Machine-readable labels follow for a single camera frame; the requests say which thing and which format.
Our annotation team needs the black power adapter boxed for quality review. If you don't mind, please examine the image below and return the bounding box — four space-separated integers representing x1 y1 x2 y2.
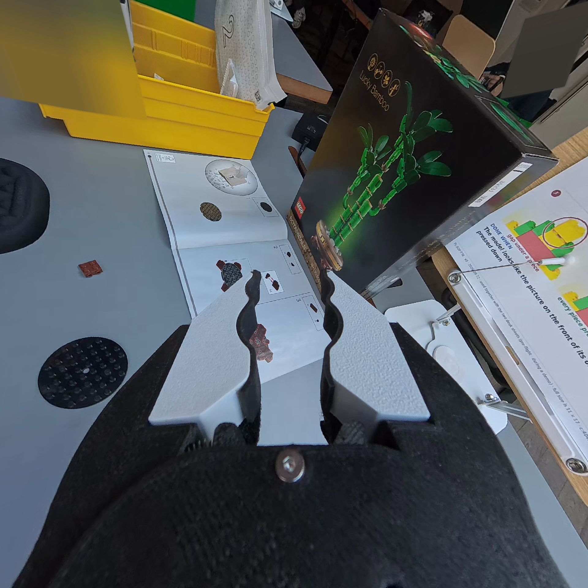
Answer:
292 112 330 152

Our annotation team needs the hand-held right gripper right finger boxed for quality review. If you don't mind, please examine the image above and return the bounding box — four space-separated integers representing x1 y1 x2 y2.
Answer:
319 270 432 445

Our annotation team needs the wooden sheet stand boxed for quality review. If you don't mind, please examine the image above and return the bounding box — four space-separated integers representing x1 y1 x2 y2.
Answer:
431 133 588 506

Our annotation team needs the rounded wooden board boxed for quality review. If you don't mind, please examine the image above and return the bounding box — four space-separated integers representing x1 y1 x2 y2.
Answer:
442 14 497 80

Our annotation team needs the instruction booklet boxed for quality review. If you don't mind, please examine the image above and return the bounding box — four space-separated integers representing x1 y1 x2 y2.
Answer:
143 149 331 384

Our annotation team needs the black round studded plate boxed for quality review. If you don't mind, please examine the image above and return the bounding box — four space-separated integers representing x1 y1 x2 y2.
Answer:
38 337 129 409

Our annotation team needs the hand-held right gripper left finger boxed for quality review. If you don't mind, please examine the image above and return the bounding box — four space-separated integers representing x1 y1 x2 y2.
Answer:
148 270 262 445

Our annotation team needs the printed instruction sheet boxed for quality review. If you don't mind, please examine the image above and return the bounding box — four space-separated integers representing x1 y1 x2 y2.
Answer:
445 156 588 453

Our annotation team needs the black bamboo set box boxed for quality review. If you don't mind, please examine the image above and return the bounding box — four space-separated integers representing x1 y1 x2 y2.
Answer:
286 8 559 299

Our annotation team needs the yellow plastic bin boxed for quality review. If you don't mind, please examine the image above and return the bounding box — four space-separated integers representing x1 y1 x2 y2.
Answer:
39 0 275 160

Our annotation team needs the large white paper bag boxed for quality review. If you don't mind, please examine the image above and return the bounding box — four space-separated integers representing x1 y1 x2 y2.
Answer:
214 0 288 111

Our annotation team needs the black wrist rest cushion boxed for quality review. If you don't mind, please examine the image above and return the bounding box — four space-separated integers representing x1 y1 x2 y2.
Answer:
0 157 50 254

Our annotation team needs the white metal stand base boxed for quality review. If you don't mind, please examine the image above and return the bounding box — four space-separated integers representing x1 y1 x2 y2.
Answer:
383 299 533 435

